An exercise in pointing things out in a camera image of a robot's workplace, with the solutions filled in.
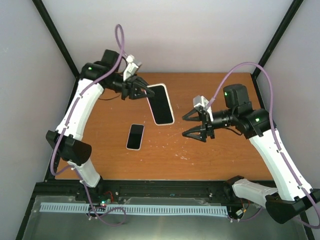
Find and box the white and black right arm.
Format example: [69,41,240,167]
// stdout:
[182,84,320,224]

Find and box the light blue slotted cable duct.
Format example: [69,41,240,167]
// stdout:
[39,202,228,218]

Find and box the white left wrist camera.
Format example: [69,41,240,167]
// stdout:
[122,54,142,82]

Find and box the small black phone white case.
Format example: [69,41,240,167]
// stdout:
[126,124,145,151]

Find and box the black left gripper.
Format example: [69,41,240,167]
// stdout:
[105,73,156,101]

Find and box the black corner post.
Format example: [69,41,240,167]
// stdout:
[32,0,80,78]
[251,0,305,76]

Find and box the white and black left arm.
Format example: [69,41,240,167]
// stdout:
[45,50,155,202]

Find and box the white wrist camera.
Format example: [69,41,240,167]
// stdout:
[192,95,209,110]
[122,54,142,82]

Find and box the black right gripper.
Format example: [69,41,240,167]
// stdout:
[181,108,237,142]

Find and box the black left corner post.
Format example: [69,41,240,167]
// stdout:
[32,0,80,78]

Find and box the black aluminium frame rail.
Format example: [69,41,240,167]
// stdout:
[32,180,242,205]

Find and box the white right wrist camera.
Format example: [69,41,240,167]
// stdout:
[192,95,209,110]

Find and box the grey metal front plate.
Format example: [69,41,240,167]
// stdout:
[22,196,308,240]

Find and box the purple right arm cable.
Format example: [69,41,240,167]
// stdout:
[207,62,320,230]

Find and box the black right corner post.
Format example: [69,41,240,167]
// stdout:
[251,0,305,76]

